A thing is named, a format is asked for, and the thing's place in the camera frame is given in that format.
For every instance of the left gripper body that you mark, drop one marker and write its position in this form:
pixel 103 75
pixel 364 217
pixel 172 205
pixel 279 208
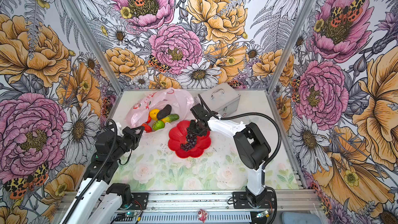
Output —
pixel 129 140

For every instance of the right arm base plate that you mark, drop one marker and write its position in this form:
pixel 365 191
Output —
pixel 247 200

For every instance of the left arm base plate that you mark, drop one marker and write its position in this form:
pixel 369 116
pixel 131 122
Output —
pixel 137 201

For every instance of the green apple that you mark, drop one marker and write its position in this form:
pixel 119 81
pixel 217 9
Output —
pixel 157 125

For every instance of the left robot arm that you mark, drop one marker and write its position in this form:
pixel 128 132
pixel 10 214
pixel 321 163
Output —
pixel 97 199

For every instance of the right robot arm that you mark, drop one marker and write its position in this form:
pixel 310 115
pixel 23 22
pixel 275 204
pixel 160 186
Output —
pixel 253 149

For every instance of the silver metal case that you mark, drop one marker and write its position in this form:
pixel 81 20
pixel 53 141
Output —
pixel 222 99

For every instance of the small pink red object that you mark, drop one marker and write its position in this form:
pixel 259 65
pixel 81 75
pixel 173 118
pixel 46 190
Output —
pixel 202 215

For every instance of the green orange papaya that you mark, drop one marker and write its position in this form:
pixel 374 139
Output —
pixel 170 118

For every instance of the aluminium front rail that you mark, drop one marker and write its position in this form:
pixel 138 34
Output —
pixel 222 201

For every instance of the dark grape bunch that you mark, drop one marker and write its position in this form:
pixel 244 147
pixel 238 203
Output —
pixel 191 142

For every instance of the green circuit board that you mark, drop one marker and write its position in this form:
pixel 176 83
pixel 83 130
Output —
pixel 128 217

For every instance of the white perforated cable duct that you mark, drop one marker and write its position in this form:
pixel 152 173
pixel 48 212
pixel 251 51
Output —
pixel 192 218

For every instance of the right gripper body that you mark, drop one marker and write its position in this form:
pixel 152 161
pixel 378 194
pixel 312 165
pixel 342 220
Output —
pixel 196 128

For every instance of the pink plastic bag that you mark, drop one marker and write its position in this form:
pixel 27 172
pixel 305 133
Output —
pixel 180 100

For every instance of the red flower-shaped plate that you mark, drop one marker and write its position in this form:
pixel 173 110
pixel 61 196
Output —
pixel 177 136

